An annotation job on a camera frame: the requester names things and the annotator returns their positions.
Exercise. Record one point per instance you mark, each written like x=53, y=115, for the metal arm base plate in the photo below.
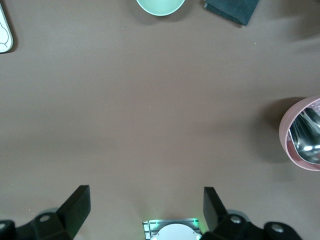
x=149, y=225

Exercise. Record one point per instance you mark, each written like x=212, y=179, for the metal scoop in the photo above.
x=307, y=140

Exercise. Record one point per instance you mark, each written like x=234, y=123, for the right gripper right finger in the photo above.
x=215, y=212

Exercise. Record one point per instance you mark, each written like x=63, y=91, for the dark grey folded cloth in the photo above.
x=230, y=8

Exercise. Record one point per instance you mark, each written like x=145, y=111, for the brown table cover mat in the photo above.
x=150, y=100

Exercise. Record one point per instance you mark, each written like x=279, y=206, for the pink bowl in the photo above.
x=287, y=125

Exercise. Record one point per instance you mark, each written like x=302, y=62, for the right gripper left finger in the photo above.
x=75, y=210

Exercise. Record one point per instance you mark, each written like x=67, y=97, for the beige bear print tray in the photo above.
x=5, y=30

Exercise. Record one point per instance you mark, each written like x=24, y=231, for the light green bowl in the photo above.
x=160, y=6

